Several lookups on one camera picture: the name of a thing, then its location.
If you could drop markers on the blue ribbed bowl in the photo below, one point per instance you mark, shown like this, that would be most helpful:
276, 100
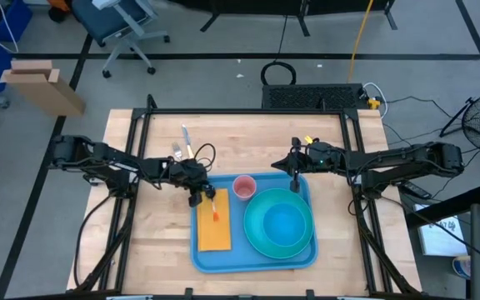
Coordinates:
283, 225

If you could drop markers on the white paper box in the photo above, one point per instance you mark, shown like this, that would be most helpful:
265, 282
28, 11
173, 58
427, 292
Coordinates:
440, 237

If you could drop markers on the black metal table frame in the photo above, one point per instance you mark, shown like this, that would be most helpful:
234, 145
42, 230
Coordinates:
240, 111

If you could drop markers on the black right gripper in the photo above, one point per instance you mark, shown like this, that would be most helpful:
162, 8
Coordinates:
323, 158

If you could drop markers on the blue plastic tray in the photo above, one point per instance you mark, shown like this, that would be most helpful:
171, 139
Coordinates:
240, 258

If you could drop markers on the round tape roll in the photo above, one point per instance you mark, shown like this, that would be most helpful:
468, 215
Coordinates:
461, 266

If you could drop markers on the yellow power plug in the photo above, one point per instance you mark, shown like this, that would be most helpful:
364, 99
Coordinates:
374, 103

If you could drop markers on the brown cardboard box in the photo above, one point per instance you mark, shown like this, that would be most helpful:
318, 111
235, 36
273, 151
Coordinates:
44, 89

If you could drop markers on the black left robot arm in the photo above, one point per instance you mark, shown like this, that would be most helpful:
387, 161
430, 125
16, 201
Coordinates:
106, 160

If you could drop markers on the black curtain partition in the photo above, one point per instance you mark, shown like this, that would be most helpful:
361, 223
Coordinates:
265, 4

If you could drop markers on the orange cloth napkin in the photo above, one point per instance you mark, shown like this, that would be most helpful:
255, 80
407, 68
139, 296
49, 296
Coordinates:
213, 233

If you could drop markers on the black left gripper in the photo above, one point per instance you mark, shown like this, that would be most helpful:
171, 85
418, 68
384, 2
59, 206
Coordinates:
188, 175

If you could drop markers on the pink plastic cup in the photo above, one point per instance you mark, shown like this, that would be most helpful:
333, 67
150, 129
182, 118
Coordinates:
244, 188

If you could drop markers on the grey office chair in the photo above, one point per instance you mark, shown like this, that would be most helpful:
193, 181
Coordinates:
106, 21

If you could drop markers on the black perforated computer case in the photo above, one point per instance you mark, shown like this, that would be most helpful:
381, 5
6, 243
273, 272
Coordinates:
306, 96

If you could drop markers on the orange and black object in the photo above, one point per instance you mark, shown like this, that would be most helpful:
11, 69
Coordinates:
58, 8

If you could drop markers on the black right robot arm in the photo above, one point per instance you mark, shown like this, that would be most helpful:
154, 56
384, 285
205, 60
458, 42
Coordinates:
406, 160

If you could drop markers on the teal round plate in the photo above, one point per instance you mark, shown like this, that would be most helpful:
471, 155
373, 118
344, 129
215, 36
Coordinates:
252, 233

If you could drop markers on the black floor fan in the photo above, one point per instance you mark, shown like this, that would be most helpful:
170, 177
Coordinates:
479, 116

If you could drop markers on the black power adapter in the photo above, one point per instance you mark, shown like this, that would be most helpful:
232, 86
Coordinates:
417, 190

